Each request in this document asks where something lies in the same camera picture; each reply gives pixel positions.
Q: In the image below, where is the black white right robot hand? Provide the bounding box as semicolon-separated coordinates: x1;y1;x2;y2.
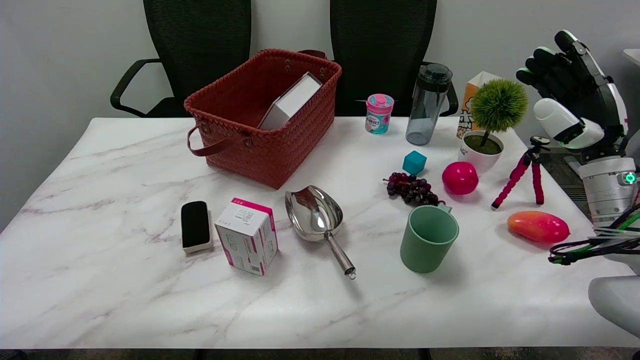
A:
516;30;630;161

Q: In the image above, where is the pink flexible tripod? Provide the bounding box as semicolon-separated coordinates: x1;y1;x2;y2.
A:
491;135;551;211

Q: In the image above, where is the green ball potted plant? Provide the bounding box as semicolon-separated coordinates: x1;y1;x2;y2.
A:
458;78;529;176

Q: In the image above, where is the orange white carton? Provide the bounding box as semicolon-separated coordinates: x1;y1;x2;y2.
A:
456;71;501;140

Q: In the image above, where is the red orange mango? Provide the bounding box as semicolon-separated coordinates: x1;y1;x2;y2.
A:
507;210;571;244

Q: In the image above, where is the pink ball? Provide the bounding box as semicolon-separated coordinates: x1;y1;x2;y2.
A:
441;161;480;196

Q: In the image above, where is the grey transparent water bottle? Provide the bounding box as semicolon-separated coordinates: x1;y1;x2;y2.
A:
405;62;454;147

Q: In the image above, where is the teal cube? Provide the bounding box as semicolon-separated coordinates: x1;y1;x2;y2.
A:
402;150;428;176

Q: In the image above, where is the purple grape bunch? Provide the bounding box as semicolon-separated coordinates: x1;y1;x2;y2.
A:
383;172;446;207

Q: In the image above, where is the pink lid candy jar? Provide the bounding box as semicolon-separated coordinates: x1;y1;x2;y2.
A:
364;93;395;135

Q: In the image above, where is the black mesh office chair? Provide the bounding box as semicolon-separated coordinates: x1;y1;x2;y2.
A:
329;0;459;118
110;0;252;119

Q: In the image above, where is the green cup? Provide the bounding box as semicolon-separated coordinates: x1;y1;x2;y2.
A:
399;204;460;274

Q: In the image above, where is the silver metal scoop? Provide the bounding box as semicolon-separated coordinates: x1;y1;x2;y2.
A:
284;185;357;280

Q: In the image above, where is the red woven basket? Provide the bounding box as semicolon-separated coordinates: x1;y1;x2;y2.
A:
183;48;343;191

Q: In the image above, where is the pink white box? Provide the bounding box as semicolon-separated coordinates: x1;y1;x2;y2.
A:
214;197;279;277

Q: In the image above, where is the black whiteboard eraser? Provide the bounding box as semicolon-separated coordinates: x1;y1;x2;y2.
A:
180;200;213;254

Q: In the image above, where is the black green cable bundle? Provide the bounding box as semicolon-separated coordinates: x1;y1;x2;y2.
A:
548;202;640;266

